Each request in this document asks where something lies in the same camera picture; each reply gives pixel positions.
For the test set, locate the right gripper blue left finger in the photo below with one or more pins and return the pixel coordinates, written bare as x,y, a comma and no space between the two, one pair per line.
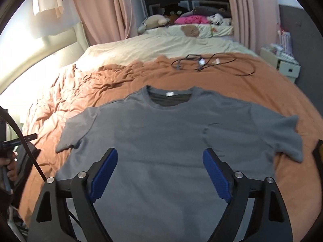
100,173

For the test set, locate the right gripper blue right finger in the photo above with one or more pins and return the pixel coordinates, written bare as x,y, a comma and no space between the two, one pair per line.
219,173

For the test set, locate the grey t-shirt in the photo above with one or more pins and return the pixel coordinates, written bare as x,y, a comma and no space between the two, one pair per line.
160,189

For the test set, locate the person's left hand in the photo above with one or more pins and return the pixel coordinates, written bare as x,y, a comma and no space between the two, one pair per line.
11,165

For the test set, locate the orange-brown bed sheet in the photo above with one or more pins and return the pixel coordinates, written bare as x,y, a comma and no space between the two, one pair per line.
247,78

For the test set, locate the cream padded headboard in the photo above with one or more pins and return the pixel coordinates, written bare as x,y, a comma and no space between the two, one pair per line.
22,59

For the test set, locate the white bedside cabinet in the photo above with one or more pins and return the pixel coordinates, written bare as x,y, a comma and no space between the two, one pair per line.
287,67

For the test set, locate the cream blanket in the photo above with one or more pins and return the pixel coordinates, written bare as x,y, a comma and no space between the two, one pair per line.
19,96

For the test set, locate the pink plush blanket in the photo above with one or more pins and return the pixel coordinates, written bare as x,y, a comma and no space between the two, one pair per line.
193,19

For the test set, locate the beige plush toy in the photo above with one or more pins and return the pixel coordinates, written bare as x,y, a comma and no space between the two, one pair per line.
152,22

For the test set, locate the pink curtain left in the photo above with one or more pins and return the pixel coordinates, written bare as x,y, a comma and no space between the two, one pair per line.
107,20

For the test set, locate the pink curtain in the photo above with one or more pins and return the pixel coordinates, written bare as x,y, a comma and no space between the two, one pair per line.
255,22
107,20

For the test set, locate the pink curtain right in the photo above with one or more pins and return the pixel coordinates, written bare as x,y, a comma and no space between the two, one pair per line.
255,22

